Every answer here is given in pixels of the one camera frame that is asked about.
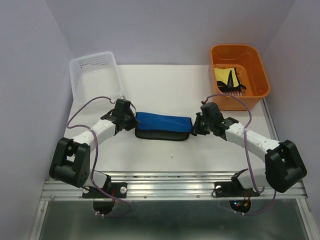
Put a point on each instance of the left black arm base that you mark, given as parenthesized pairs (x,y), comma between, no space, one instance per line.
(115,189)

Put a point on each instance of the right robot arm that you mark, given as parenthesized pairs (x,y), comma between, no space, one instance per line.
(283,165)

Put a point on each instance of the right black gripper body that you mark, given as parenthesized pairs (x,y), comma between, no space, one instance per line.
(202,126)

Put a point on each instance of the yellow towel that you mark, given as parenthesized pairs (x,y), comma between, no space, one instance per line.
(227,80)

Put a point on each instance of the orange plastic basket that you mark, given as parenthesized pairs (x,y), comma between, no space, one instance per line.
(250,71)

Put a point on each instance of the aluminium mounting rail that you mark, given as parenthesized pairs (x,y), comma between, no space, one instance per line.
(159,185)

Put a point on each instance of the blue towel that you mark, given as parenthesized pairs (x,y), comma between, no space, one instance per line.
(163,127)

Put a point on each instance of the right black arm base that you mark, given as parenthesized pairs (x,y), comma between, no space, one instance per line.
(232,190)

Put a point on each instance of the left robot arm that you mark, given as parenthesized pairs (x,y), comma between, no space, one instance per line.
(75,159)

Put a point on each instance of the white perforated basket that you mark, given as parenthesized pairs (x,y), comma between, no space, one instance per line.
(95,75)

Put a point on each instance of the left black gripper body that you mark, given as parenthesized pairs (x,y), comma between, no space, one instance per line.
(130,121)

